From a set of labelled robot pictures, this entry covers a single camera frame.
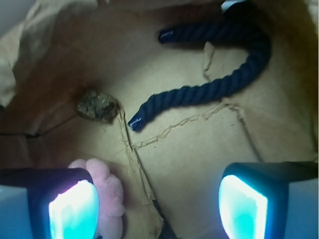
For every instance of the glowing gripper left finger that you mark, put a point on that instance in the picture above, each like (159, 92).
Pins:
(48, 204)

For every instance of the brown rough block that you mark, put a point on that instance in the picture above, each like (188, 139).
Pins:
(96, 105)

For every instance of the pink plush bunny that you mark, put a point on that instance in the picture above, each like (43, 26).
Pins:
(111, 196)

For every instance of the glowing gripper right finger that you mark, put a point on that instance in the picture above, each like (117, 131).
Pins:
(270, 200)

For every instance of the brown paper bag tray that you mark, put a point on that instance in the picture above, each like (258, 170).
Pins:
(52, 51)

